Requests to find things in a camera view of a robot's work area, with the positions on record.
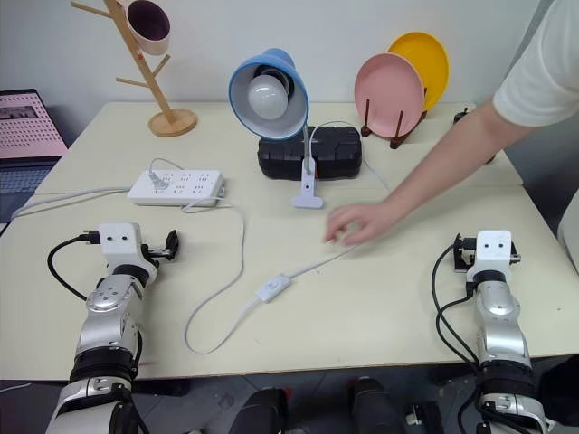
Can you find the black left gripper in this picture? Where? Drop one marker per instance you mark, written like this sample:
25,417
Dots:
154,254

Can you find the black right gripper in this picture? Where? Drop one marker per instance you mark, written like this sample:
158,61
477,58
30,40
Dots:
466,257

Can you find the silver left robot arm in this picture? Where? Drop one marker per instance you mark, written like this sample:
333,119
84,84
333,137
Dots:
106,312

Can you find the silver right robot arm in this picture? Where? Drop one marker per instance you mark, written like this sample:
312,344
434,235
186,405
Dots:
502,325

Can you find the person's bare forearm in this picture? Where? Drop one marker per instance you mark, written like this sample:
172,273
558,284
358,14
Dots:
452,153

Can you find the grey plug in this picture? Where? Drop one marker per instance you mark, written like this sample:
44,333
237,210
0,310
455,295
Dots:
156,182

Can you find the blue desk lamp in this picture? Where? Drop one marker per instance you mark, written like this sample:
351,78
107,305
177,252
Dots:
289,90

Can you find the person's bare hand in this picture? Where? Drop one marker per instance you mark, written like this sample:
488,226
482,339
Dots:
362,223

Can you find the white power strip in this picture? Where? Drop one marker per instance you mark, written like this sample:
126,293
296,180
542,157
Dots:
181,187

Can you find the dark wooden plate rack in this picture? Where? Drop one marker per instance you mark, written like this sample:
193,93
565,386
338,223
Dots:
397,135

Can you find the small black object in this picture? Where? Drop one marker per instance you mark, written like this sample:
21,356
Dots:
462,117

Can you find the black plastic case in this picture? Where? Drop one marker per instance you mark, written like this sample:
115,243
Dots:
280,153

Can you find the wooden mug tree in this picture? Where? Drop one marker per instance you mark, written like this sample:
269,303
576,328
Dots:
158,86

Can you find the dark rounded shape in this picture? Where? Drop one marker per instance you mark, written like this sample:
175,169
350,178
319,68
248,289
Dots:
260,413
375,407

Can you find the white light bulb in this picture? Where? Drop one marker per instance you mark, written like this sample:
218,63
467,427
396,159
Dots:
267,97

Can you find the pink plate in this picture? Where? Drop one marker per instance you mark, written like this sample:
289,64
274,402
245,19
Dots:
384,95

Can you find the laptop with pink screen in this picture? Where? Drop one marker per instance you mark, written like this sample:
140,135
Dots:
22,135

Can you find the yellow plate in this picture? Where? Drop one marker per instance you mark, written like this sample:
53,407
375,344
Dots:
432,63

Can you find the white t-shirt sleeve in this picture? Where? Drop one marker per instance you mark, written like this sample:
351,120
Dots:
543,68

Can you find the pink cup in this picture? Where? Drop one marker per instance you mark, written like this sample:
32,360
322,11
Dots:
151,27

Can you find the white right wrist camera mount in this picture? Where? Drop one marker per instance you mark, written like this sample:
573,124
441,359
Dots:
494,248

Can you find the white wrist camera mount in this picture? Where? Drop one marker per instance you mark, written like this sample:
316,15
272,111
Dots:
118,239
494,248

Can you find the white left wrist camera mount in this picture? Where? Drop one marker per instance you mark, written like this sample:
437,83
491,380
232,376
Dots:
118,239

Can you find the white inline cord switch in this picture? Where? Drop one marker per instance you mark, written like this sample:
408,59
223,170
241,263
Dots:
272,289

